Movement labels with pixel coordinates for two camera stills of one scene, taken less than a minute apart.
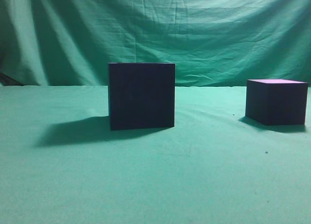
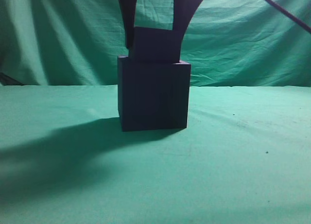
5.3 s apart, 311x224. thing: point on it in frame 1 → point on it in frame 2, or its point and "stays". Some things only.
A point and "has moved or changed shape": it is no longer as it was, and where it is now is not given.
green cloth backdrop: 215,38 stays
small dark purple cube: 277,101 → 155,45
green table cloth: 60,163 stays
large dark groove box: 142,95 has moved or changed shape
